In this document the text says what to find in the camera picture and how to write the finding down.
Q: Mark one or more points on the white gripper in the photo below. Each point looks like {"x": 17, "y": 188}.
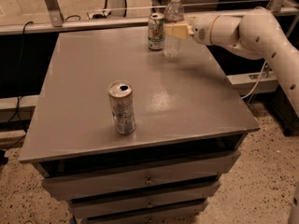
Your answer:
{"x": 202, "y": 28}

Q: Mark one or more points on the clear plastic water bottle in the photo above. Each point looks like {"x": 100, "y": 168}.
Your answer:
{"x": 173, "y": 14}

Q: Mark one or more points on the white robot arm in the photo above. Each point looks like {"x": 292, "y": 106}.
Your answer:
{"x": 269, "y": 192}

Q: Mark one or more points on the white green 7up can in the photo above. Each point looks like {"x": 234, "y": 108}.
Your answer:
{"x": 156, "y": 31}

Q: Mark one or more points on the silver energy drink can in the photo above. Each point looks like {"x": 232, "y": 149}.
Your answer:
{"x": 120, "y": 94}

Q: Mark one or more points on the grey drawer cabinet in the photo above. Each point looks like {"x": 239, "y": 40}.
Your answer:
{"x": 189, "y": 123}

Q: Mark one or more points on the metal frame rail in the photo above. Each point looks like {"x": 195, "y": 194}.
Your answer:
{"x": 289, "y": 7}

